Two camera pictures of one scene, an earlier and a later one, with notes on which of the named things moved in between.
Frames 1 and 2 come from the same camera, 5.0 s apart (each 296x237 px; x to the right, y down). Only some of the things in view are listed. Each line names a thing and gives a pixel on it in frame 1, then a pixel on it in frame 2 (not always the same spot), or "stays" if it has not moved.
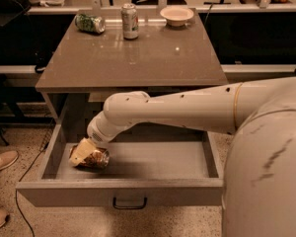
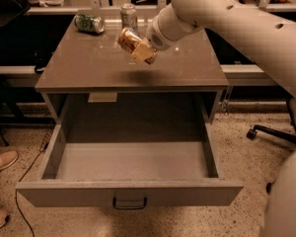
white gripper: x=95 y=133 -> x=157 y=37
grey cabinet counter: x=81 y=69 stays
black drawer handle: x=129 y=206 stays
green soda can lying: x=88 y=23 stays
